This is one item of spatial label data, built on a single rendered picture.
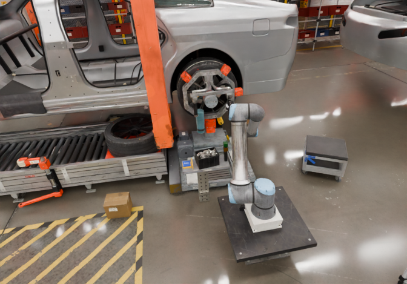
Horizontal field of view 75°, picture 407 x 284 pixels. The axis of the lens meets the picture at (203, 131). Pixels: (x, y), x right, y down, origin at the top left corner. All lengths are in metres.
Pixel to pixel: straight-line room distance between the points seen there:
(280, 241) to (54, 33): 2.63
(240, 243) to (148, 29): 1.73
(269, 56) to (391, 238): 2.00
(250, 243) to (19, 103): 2.60
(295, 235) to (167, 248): 1.06
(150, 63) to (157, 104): 0.37
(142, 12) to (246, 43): 1.16
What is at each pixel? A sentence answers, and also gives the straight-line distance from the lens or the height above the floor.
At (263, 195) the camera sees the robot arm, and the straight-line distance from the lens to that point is 2.00.
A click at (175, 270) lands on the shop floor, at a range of 2.39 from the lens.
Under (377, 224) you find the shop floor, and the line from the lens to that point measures 2.94.
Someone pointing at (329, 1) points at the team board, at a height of 1.00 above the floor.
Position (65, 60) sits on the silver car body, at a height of 1.30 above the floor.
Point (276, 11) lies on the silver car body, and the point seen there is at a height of 1.60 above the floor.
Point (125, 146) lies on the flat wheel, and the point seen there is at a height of 0.47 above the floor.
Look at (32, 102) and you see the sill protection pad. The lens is 3.26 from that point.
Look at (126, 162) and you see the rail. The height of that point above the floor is 0.35.
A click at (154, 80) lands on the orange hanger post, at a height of 1.23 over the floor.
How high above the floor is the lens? 2.04
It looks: 32 degrees down
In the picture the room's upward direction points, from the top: 3 degrees counter-clockwise
